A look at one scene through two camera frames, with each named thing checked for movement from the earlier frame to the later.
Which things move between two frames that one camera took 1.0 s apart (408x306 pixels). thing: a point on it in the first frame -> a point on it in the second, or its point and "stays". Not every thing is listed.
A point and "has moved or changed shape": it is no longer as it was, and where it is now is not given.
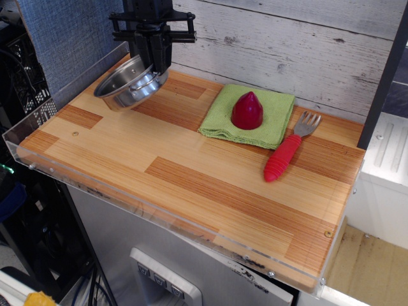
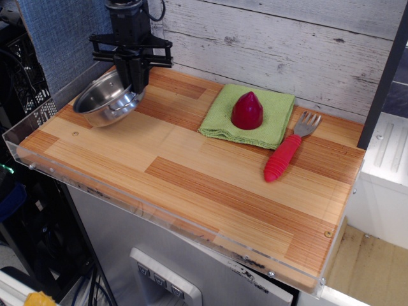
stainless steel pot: (129, 83) has moved or changed shape
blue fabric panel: (70, 36) stays
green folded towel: (276, 108) stays
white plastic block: (378, 208) stays
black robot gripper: (152, 16) -> (131, 44)
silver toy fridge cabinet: (150, 261) stays
